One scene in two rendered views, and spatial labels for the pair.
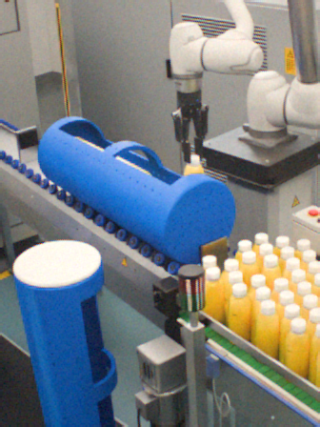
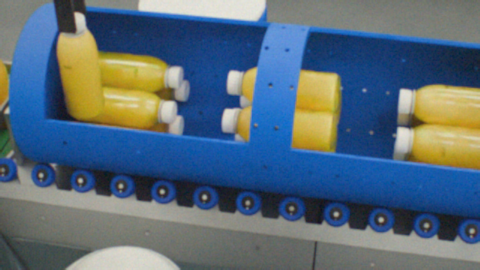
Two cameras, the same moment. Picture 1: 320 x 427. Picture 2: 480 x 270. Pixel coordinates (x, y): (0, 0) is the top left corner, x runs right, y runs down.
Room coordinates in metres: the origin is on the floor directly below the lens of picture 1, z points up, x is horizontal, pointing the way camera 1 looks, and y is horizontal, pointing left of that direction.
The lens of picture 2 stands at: (3.19, -0.71, 1.93)
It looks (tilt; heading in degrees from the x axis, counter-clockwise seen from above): 39 degrees down; 135
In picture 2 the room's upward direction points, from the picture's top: 1 degrees counter-clockwise
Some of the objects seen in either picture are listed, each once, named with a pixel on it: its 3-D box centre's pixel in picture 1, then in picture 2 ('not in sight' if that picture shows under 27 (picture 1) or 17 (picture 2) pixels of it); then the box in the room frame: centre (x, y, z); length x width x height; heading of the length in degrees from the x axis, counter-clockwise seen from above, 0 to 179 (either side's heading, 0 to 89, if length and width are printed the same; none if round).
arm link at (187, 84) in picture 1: (189, 80); not in sight; (2.20, -0.11, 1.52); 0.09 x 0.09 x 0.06
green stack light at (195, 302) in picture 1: (192, 296); not in sight; (1.52, -0.06, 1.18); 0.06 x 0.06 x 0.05
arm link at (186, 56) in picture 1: (190, 48); not in sight; (2.20, -0.12, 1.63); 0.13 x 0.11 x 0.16; 57
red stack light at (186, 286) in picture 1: (191, 280); not in sight; (1.52, -0.06, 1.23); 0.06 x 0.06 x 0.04
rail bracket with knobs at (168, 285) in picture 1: (170, 297); not in sight; (1.90, -0.01, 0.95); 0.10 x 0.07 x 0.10; 123
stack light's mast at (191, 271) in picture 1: (192, 298); not in sight; (1.52, -0.06, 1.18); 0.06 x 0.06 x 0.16
